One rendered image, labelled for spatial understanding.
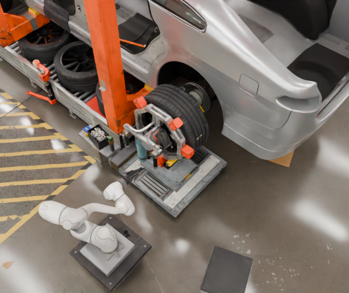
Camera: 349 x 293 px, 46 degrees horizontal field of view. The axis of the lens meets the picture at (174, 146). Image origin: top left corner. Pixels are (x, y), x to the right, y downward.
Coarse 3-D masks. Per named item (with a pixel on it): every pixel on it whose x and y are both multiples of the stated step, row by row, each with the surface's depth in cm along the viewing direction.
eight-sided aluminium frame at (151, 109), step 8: (136, 112) 354; (144, 112) 345; (152, 112) 335; (160, 112) 334; (136, 120) 364; (168, 120) 329; (168, 128) 333; (176, 136) 332; (184, 144) 341; (168, 152) 371; (176, 152) 361
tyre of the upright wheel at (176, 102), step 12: (168, 84) 349; (156, 96) 340; (168, 96) 338; (180, 96) 337; (168, 108) 331; (180, 108) 332; (192, 108) 336; (144, 120) 374; (192, 120) 335; (204, 120) 343; (192, 132) 336; (204, 132) 347; (192, 144) 341
